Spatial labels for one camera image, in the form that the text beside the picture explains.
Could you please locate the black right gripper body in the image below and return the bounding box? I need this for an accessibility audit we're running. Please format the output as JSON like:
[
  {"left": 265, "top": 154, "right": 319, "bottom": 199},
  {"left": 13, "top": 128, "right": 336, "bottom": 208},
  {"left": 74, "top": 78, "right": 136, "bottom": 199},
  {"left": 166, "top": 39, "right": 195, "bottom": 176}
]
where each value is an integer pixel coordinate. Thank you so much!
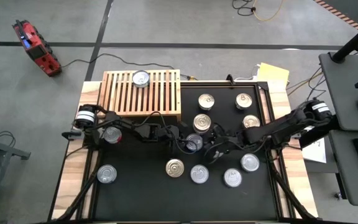
[{"left": 216, "top": 129, "right": 247, "bottom": 152}]

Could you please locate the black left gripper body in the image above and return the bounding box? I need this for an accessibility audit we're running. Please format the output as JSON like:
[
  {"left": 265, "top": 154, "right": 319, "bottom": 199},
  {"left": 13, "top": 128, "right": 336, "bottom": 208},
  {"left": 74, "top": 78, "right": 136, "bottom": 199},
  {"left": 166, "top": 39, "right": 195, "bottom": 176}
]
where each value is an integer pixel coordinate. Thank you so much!
[{"left": 157, "top": 123, "right": 183, "bottom": 147}]

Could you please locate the blue red label can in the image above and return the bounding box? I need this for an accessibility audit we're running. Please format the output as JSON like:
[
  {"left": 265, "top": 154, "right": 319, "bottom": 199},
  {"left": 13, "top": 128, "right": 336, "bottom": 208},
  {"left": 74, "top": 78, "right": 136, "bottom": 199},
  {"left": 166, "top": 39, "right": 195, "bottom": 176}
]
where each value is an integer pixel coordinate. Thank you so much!
[
  {"left": 193, "top": 113, "right": 212, "bottom": 133},
  {"left": 242, "top": 114, "right": 261, "bottom": 129}
]

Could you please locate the blue salmon can gold lid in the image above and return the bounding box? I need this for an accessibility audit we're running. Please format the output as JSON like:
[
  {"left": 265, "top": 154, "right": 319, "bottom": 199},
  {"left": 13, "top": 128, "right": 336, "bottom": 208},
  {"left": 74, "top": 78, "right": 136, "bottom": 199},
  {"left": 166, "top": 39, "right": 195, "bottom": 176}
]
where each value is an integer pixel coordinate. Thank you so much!
[{"left": 165, "top": 158, "right": 185, "bottom": 179}]

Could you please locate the wooden slatted shelf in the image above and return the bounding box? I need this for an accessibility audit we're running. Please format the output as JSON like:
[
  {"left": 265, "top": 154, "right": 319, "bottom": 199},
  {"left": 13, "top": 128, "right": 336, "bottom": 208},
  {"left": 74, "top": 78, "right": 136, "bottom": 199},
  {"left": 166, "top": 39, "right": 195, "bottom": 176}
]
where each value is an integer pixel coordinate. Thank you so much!
[{"left": 96, "top": 69, "right": 182, "bottom": 128}]

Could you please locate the green label tuna can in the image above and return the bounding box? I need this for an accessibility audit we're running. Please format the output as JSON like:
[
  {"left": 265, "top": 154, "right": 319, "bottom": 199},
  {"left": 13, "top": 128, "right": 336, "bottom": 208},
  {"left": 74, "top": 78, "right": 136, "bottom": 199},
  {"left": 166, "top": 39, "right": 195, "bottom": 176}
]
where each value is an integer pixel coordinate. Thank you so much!
[{"left": 190, "top": 164, "right": 210, "bottom": 185}]

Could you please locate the pale gold lid can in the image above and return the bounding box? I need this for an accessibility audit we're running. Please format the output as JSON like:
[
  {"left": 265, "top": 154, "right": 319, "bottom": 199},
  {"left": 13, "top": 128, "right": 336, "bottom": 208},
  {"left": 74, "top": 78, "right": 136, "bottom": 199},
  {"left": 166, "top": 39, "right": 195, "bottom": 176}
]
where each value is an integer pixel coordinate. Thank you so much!
[{"left": 197, "top": 93, "right": 216, "bottom": 111}]

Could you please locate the gold lid can marked eight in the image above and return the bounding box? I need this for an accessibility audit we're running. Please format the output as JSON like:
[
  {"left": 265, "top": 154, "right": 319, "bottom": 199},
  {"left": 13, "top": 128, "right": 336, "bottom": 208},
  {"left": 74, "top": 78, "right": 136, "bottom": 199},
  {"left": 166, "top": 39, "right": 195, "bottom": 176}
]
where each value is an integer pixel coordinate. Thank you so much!
[{"left": 235, "top": 92, "right": 254, "bottom": 111}]

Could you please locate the black table mat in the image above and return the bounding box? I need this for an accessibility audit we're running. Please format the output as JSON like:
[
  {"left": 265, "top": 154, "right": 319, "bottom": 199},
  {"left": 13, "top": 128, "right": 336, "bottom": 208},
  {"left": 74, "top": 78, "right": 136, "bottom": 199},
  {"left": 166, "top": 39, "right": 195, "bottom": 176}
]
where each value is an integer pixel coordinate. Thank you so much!
[{"left": 93, "top": 83, "right": 281, "bottom": 222}]

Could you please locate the yellow paper folder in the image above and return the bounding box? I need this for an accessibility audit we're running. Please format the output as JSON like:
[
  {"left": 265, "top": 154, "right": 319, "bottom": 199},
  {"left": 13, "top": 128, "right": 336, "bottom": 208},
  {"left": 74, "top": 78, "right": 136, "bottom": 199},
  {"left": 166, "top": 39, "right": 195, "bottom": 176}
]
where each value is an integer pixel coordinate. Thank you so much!
[{"left": 255, "top": 62, "right": 291, "bottom": 91}]

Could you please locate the white paper sheet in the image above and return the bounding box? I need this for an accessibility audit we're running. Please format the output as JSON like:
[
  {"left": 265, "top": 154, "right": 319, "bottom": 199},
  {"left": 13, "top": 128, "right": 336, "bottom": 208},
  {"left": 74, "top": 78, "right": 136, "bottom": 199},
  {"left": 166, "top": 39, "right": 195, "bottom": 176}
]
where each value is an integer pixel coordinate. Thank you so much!
[{"left": 301, "top": 136, "right": 328, "bottom": 164}]

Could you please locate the grey side desk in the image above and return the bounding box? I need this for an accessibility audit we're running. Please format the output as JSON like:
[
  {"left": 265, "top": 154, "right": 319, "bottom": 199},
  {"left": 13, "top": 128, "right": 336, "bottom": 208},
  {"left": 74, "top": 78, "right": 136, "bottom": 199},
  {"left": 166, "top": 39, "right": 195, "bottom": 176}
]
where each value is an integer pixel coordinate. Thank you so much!
[{"left": 318, "top": 51, "right": 358, "bottom": 208}]

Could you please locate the grey metal stand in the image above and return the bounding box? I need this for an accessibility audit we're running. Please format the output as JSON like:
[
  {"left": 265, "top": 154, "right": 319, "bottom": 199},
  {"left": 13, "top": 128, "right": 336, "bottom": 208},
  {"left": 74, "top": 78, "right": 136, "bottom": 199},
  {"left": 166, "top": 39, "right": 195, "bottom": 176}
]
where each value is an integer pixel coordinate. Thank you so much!
[{"left": 0, "top": 124, "right": 32, "bottom": 224}]

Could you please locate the black pole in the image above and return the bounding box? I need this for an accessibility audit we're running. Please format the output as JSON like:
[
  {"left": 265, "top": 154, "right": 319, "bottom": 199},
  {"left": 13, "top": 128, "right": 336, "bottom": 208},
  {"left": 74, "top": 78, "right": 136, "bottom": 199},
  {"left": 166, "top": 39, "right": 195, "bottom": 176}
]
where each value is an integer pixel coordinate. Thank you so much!
[{"left": 331, "top": 15, "right": 358, "bottom": 65}]

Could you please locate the hazard striped floor ramp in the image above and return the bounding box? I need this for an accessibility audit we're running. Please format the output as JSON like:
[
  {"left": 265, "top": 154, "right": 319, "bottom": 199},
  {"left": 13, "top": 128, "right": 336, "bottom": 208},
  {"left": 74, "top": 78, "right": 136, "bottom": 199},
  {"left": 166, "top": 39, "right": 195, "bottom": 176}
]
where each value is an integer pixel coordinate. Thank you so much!
[{"left": 312, "top": 0, "right": 358, "bottom": 32}]

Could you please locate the black cable beside desk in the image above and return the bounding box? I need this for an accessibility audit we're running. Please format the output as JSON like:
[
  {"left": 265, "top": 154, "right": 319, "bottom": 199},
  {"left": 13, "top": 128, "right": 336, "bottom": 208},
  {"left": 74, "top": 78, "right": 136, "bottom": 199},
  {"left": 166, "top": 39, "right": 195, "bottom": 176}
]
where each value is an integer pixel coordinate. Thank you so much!
[{"left": 286, "top": 67, "right": 328, "bottom": 116}]

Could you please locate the long black floor cable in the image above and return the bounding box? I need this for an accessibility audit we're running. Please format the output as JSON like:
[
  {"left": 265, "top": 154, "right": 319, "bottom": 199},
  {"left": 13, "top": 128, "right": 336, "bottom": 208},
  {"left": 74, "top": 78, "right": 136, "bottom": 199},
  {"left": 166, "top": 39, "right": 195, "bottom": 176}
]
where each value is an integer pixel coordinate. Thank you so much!
[{"left": 60, "top": 52, "right": 192, "bottom": 80}]

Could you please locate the yellow floor cable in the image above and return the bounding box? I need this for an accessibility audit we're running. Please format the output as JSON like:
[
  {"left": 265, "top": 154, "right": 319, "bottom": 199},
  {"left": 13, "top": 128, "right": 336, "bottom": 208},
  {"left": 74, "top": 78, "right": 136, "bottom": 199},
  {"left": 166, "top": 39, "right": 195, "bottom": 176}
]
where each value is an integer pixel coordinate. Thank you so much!
[{"left": 252, "top": 0, "right": 287, "bottom": 22}]

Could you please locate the looped black floor cable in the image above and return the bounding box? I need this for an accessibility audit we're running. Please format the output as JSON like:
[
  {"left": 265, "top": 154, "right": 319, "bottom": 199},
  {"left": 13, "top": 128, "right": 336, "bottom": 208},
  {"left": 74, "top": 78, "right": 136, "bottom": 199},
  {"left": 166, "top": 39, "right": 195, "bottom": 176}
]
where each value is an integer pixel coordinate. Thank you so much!
[{"left": 231, "top": 0, "right": 257, "bottom": 17}]

